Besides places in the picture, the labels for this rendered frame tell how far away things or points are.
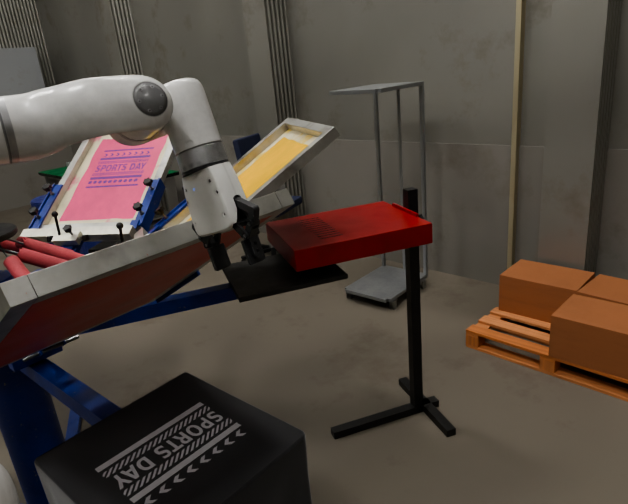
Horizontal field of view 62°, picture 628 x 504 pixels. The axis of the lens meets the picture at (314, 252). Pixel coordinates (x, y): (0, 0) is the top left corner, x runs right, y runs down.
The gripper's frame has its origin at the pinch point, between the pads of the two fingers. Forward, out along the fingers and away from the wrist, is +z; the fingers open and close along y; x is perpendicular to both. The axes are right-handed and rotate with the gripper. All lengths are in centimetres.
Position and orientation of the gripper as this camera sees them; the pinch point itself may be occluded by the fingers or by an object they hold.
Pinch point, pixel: (237, 259)
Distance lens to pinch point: 84.1
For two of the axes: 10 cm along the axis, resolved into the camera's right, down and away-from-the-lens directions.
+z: 3.1, 9.4, 1.4
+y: 6.9, -1.3, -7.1
